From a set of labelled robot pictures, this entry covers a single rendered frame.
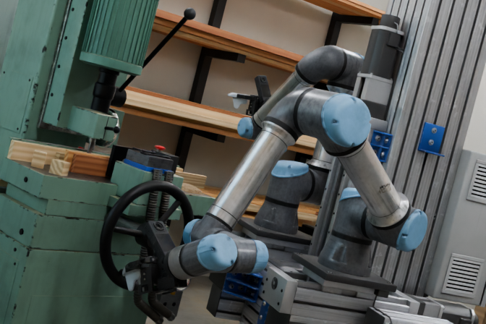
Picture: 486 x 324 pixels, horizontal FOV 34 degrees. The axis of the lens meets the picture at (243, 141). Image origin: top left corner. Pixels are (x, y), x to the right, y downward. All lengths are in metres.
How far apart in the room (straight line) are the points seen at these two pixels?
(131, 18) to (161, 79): 2.86
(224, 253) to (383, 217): 0.55
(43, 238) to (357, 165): 0.81
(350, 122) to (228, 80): 3.52
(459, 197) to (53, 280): 1.23
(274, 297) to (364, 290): 0.25
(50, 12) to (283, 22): 3.32
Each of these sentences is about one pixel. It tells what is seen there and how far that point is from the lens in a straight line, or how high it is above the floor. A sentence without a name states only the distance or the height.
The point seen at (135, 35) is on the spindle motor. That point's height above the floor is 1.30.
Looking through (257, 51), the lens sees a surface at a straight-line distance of 4.83.
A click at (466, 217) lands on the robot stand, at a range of 2.55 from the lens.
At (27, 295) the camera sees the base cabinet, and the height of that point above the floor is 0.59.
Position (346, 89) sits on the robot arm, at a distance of 2.72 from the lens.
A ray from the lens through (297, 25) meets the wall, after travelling 5.62.
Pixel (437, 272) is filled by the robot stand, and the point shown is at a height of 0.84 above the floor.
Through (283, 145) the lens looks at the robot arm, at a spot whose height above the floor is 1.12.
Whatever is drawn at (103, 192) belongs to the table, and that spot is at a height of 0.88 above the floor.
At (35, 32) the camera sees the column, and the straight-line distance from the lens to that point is 2.43.
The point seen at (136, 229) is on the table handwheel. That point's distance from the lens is 2.05.
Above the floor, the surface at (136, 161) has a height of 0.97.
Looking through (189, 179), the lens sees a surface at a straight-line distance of 2.52.
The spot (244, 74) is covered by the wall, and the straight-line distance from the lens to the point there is 5.38.
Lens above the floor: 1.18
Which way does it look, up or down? 2 degrees down
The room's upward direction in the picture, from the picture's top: 14 degrees clockwise
